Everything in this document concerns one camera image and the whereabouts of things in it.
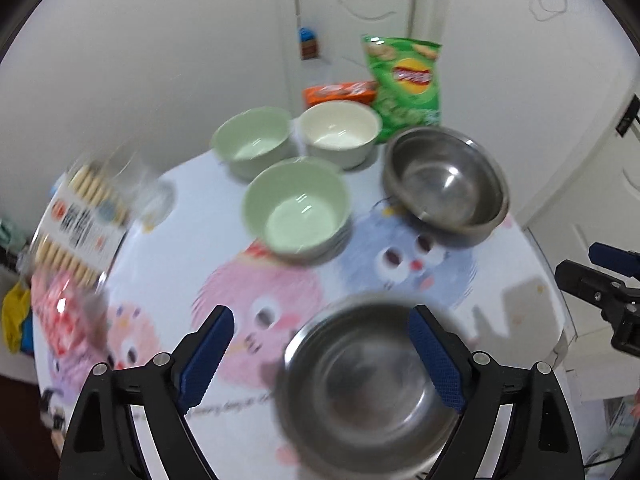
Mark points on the printed cartoon tablecloth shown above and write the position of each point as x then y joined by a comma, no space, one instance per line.
175,220

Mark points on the green potato chips bag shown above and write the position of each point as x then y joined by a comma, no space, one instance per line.
405,95

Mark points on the stainless steel bowl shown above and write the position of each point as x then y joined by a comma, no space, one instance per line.
360,390
440,185

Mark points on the cream ceramic bowl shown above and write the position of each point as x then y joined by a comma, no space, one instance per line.
340,130

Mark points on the orange snack box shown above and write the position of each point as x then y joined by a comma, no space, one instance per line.
335,92

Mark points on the white panel door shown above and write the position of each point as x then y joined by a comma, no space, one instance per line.
360,35

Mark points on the blue door hook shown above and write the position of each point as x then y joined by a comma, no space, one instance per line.
308,42

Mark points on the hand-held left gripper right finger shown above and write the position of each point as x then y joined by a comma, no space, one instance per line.
435,355

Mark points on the red snack packet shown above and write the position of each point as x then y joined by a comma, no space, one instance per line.
65,320

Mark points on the white door with black lock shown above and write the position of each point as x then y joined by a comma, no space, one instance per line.
575,170

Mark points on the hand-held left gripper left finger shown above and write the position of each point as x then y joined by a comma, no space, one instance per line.
205,355

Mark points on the pale green ceramic bowl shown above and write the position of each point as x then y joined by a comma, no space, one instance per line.
295,210
245,140

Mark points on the yellow cloth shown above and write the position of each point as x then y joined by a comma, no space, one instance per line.
17,315

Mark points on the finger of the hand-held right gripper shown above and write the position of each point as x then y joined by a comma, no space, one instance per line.
612,257
585,282

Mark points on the clear plastic container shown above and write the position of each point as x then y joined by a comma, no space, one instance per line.
145,190

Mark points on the black door lock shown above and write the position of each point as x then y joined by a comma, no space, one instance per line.
627,117

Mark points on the biscuit package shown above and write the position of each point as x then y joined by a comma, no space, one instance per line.
75,220

